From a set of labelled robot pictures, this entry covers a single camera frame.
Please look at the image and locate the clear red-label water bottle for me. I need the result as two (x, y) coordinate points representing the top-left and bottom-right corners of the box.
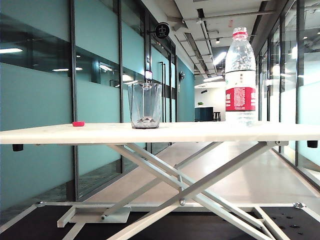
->
(224, 26), (258, 127)

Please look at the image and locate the transparent grey plastic cup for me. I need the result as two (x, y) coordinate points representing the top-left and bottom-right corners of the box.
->
(126, 80), (163, 130)

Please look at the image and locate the dark teal background counter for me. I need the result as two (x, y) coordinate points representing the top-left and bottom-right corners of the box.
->
(194, 106), (214, 122)

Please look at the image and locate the round black hanging sign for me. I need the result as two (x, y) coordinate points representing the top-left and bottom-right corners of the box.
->
(154, 22), (171, 39)

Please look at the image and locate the black base board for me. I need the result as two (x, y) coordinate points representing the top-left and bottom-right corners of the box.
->
(0, 204), (320, 240)

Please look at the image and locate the white scissor lift table frame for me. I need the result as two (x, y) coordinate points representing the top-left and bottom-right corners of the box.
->
(0, 140), (320, 240)

